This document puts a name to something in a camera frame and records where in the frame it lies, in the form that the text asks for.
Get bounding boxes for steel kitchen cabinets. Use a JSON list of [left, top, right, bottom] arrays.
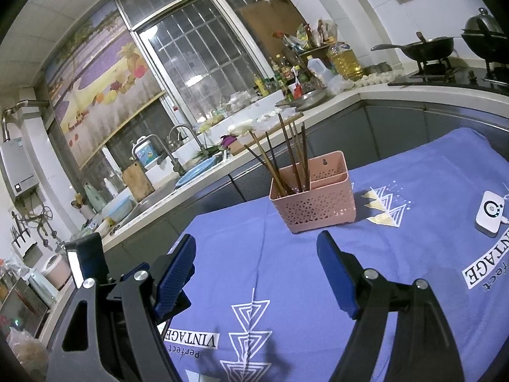
[[103, 101, 509, 255]]

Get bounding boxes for blue lidded plastic container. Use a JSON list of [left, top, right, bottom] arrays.
[[105, 197, 134, 221]]

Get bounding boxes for row of condiment bottles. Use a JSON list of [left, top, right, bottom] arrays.
[[254, 56, 315, 100]]

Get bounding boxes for pink rice cooker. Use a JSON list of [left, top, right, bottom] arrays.
[[42, 252, 72, 291]]

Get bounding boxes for large chrome faucet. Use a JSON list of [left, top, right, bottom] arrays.
[[132, 134, 187, 176]]

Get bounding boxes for shallow metal basin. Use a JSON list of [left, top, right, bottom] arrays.
[[275, 89, 329, 111]]

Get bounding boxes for wall water heater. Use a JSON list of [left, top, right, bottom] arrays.
[[0, 137, 40, 203]]

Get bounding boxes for countertop toaster oven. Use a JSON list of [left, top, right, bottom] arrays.
[[0, 276, 50, 339]]

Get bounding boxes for clear plastic bag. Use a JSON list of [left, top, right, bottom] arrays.
[[228, 91, 255, 112]]

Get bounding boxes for dark pot with steel lid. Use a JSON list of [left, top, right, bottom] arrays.
[[461, 7, 509, 62]]

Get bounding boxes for black wok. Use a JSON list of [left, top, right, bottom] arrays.
[[371, 37, 455, 62]]

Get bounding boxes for large cooking oil bottle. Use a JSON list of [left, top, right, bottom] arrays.
[[327, 43, 364, 81]]

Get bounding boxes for metal exhaust pipe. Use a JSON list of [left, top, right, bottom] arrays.
[[0, 99, 50, 144]]

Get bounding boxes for blue printed tablecloth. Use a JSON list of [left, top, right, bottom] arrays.
[[161, 127, 509, 382]]

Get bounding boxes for barred kitchen window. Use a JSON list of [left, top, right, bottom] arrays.
[[119, 0, 287, 136]]

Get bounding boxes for pink perforated utensil holder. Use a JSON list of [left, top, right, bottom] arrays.
[[269, 150, 356, 235]]

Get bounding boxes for brown cardboard sheet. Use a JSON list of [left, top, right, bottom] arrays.
[[239, 0, 309, 68]]

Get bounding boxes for egg tray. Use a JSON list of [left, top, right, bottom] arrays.
[[352, 69, 402, 87]]

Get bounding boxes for white round-ring device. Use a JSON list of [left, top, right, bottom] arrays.
[[475, 190, 509, 232]]

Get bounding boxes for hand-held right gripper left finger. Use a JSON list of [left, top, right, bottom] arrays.
[[45, 234, 197, 382]]

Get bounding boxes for bunch of brown chopsticks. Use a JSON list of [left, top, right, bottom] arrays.
[[242, 113, 309, 197]]

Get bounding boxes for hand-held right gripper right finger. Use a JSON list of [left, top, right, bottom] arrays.
[[316, 230, 466, 382]]

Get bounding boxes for green bottle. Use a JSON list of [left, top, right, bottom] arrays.
[[83, 183, 98, 213]]

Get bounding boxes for green scallions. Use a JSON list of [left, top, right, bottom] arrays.
[[190, 145, 227, 160]]

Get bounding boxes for steel sink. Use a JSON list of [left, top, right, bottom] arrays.
[[127, 183, 179, 216]]

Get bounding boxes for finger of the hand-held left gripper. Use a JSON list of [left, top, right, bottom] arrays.
[[107, 271, 140, 287]]

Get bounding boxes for flat wooden cutting board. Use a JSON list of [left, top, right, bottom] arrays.
[[228, 111, 305, 157]]

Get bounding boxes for water filter with blue label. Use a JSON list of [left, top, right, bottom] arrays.
[[135, 135, 160, 168]]

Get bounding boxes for blue plastic basin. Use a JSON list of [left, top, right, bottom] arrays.
[[175, 157, 217, 187]]

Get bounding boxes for white bundle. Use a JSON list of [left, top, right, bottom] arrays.
[[227, 121, 255, 136]]

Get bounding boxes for white plastic jug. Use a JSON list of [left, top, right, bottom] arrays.
[[306, 58, 332, 88]]

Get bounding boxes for slim chrome faucet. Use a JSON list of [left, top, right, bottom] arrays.
[[167, 124, 205, 156]]

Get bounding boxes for fruit landscape window blind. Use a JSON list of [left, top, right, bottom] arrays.
[[42, 0, 168, 170]]

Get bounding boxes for clear plastic cups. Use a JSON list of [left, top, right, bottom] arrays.
[[254, 109, 295, 126]]

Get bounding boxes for upright wooden chopping block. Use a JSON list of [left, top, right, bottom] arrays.
[[121, 163, 155, 203]]

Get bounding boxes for plastic bag of food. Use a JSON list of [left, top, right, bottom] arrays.
[[6, 326, 50, 382]]

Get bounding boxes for pile of seasoning packets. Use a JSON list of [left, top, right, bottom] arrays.
[[272, 18, 338, 50]]

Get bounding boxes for black glass gas stove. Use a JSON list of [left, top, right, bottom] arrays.
[[387, 58, 509, 96]]

